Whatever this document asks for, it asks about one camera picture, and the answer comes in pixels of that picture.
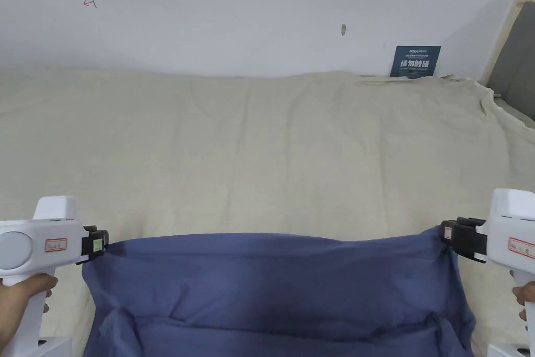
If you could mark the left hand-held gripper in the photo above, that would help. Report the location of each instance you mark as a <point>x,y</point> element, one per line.
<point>25,244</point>

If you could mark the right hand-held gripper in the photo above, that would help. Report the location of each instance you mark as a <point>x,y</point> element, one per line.
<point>512,235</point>

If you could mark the dark blue shirt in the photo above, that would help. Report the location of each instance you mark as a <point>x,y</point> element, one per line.
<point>271,286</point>

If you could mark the person's right hand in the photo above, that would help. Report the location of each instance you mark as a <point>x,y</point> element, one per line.
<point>526,293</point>

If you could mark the person's left hand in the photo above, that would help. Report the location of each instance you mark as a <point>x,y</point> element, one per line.
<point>19,302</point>

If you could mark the grey padded headboard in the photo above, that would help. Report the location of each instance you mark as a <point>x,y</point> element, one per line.
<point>516,64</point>

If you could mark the dark blue printed card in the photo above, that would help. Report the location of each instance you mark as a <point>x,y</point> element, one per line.
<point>416,61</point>

